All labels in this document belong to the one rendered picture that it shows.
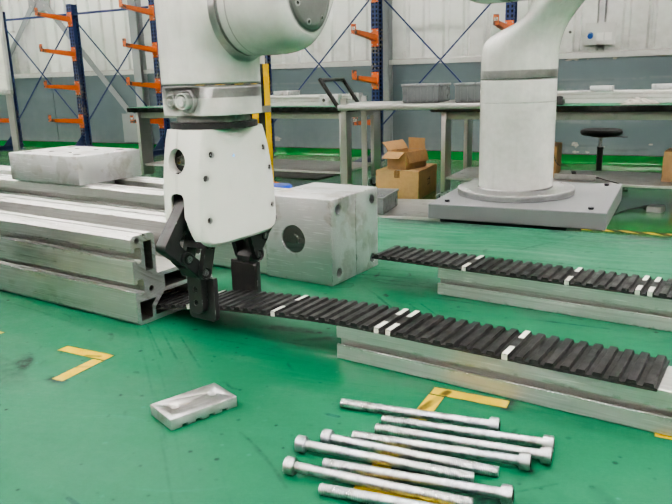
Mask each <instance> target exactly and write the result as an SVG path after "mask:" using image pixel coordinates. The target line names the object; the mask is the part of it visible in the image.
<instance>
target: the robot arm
mask: <svg viewBox="0 0 672 504"><path fill-rule="evenodd" d="M333 1H334V0H154V6H155V17H156V29H157V40H158V52H159V63H160V74H161V86H163V87H162V98H163V110H164V116H177V121H173V122H170V128H171V129H167V133H166V141H165V153H164V205H165V217H166V224H165V227H164V229H163V231H162V233H161V235H160V237H159V239H158V242H157V244H156V247H155V248H156V251H157V252H158V253H159V254H161V255H162V256H164V257H165V258H167V259H168V260H170V261H171V262H172V263H173V264H174V265H175V266H176V267H177V268H178V269H179V270H180V273H181V275H183V276H187V284H188V296H189V308H190V315H191V316H192V317H195V318H199V319H203V320H208V321H212V322H215V321H217V320H219V318H220V308H219V294H218V280H217V278H216V277H211V275H212V268H213V260H214V253H215V247H218V246H222V245H225V244H229V243H232V246H233V249H234V253H235V256H236V257H237V258H233V259H231V274H232V289H233V290H234V291H237V290H242V291H245V290H250V292H251V291H253V290H257V291H258V292H261V276H260V262H258V261H261V260H262V259H263V257H264V251H263V247H264V245H265V243H266V241H267V239H268V236H269V234H268V233H269V232H270V231H271V229H272V227H273V226H274V224H275V222H276V220H277V216H276V206H275V194H274V183H273V175H272V167H271V160H270V155H269V149H268V144H267V140H266V136H265V132H264V129H263V125H262V124H259V123H258V120H257V119H252V118H251V117H250V114H255V113H262V97H261V84H252V83H261V76H260V57H261V56H265V55H281V54H290V53H294V52H298V51H300V50H303V49H305V48H307V47H308V46H310V45H311V44H312V43H313V42H314V41H315V40H316V39H317V38H318V36H319V35H320V33H321V32H322V30H323V28H324V26H325V24H326V22H327V19H328V16H329V14H330V10H331V7H332V4H333ZM584 1H585V0H534V1H533V4H532V6H531V8H530V9H529V11H528V12H527V13H526V15H525V16H524V17H523V18H522V19H521V20H519V21H518V22H516V23H515V24H513V25H511V26H509V27H507V28H506V29H504V30H502V31H500V32H498V33H496V34H495V35H493V36H492V37H490V38H489V39H488V40H487V41H486V43H485V44H484V46H483V51H482V58H481V89H480V145H479V180H473V181H468V182H464V183H462V184H460V185H459V186H458V194H459V195H461V196H463V197H466V198H470V199H475V200H481V201H490V202H505V203H533V202H547V201H556V200H561V199H566V198H569V197H571V196H573V195H574V194H575V187H574V186H573V185H572V184H569V183H566V182H562V181H556V180H553V166H554V145H555V124H556V103H557V101H556V100H557V80H558V62H559V51H560V45H561V40H562V37H563V34H564V31H565V29H566V27H567V25H568V23H569V21H570V20H571V18H572V17H573V15H574V14H575V13H576V11H577V10H578V9H579V7H580V6H581V5H582V4H583V3H584ZM216 84H234V85H216ZM177 85H196V86H177ZM243 239H245V240H243ZM180 242H184V243H183V248H182V247H181V245H180ZM196 248H198V249H201V256H200V261H199V260H198V259H197V258H196V257H195V255H196Z"/></svg>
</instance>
